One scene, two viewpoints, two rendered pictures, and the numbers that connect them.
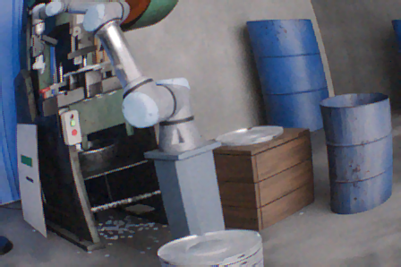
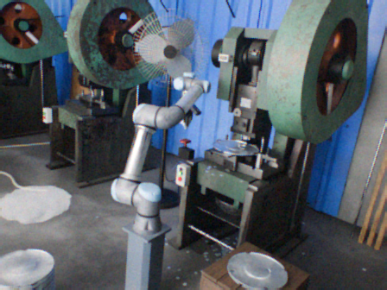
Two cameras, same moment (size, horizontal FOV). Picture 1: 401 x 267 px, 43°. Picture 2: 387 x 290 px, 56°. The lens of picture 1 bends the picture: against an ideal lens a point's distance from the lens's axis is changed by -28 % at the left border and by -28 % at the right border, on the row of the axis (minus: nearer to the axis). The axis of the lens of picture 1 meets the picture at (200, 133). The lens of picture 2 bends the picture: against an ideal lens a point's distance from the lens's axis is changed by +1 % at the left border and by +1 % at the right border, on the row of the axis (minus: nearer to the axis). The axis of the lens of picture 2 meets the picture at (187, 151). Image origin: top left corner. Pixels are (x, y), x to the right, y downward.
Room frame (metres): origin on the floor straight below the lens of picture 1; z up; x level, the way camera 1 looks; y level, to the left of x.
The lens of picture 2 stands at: (2.04, -1.58, 1.43)
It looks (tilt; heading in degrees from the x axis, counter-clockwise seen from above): 18 degrees down; 77
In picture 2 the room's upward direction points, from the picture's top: 6 degrees clockwise
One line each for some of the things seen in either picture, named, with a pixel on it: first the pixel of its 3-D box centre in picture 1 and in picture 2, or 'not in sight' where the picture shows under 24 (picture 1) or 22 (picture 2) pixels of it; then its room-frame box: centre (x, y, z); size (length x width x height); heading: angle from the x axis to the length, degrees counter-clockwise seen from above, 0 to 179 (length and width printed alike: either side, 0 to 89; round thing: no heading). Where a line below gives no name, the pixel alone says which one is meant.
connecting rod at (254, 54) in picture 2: not in sight; (258, 68); (2.90, 0.53, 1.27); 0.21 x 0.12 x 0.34; 38
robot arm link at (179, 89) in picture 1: (171, 98); (148, 198); (2.23, 0.07, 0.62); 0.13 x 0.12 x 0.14; 144
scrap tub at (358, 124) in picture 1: (362, 150); not in sight; (2.47, -0.71, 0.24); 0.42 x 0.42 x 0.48
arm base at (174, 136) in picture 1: (178, 132); (148, 218); (2.24, 0.07, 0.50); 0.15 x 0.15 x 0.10
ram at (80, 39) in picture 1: (79, 24); (249, 106); (2.87, 0.51, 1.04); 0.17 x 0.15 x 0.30; 38
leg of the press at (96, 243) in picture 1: (38, 150); (219, 173); (2.85, 0.83, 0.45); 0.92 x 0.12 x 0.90; 38
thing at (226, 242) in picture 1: (209, 247); (22, 267); (1.63, 0.03, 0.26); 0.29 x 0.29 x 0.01
